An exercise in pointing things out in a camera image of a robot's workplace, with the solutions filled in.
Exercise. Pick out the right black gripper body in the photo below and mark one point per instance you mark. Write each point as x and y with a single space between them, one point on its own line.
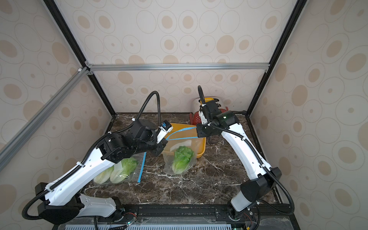
201 131

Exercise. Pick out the red toaster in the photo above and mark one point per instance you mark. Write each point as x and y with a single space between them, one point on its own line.
195 106

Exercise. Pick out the yellow toast slice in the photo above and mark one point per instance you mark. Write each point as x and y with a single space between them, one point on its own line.
207 99

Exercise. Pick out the clear zipper bag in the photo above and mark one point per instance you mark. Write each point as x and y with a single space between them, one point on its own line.
137 175
168 159

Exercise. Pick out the horizontal aluminium bar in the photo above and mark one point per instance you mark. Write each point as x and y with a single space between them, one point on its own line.
179 67

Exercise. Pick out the yellow plastic tray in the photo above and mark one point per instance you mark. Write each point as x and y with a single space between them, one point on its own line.
185 135

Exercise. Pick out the chinese cabbage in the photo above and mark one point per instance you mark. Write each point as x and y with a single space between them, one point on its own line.
123 170
182 159
103 176

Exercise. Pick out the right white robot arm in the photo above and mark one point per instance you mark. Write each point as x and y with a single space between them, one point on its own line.
260 173

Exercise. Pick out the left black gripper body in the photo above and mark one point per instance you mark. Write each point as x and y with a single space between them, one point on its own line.
157 147

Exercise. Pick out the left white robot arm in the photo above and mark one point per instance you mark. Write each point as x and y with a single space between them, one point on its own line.
62 200

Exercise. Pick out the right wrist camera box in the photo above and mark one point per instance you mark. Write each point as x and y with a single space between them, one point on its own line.
202 116

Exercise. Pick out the left slanted aluminium bar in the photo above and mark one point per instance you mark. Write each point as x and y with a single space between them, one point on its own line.
17 142

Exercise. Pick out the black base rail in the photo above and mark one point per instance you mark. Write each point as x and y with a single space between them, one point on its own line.
186 217

